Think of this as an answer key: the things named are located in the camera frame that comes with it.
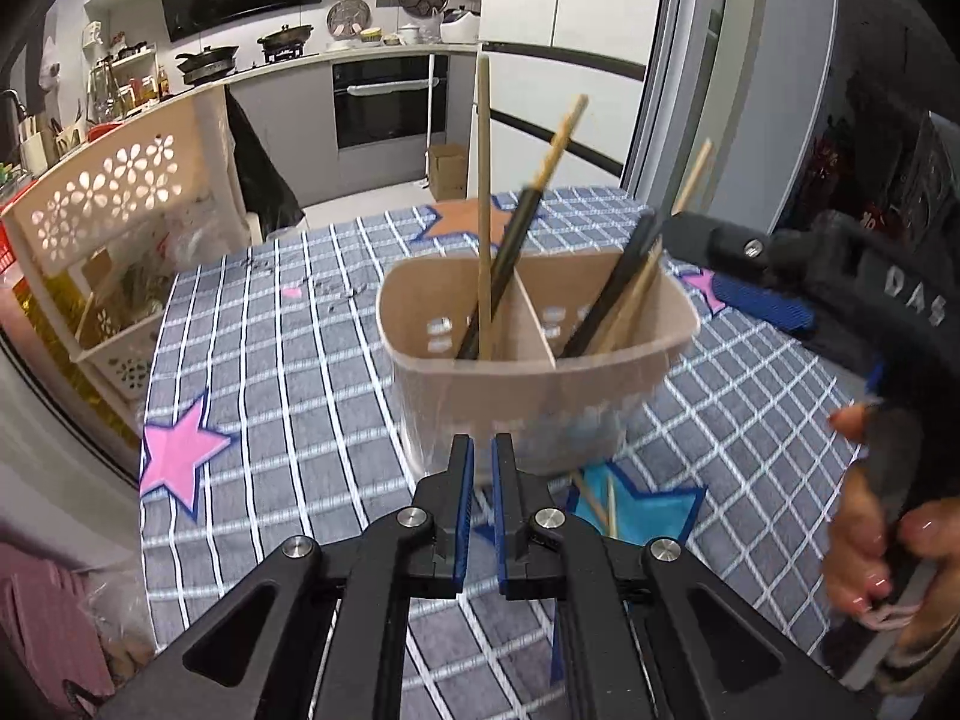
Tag white refrigerator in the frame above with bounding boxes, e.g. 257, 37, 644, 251
478, 0, 661, 193

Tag cardboard box on floor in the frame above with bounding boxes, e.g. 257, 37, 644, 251
428, 143, 469, 202

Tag built-in black oven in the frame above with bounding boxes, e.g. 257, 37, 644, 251
332, 55, 449, 149

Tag black tipped bamboo chopstick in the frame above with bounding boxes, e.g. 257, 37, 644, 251
455, 94, 589, 361

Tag black wok on stove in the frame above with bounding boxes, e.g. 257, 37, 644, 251
176, 46, 239, 86

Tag person's right hand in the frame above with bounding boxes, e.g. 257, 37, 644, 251
820, 401, 958, 704

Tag black pot on stove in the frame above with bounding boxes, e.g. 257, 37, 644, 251
257, 25, 314, 64

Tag cream flower-pattern storage rack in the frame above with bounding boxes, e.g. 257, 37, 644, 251
2, 85, 260, 429

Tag beige utensil holder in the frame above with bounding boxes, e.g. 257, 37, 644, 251
376, 250, 700, 484

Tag black cloth on rack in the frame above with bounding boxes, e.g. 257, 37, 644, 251
224, 89, 304, 238

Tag pink plastic stool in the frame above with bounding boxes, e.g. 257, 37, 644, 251
0, 543, 114, 710

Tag grey checkered star tablecloth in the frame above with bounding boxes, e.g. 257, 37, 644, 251
103, 187, 866, 718

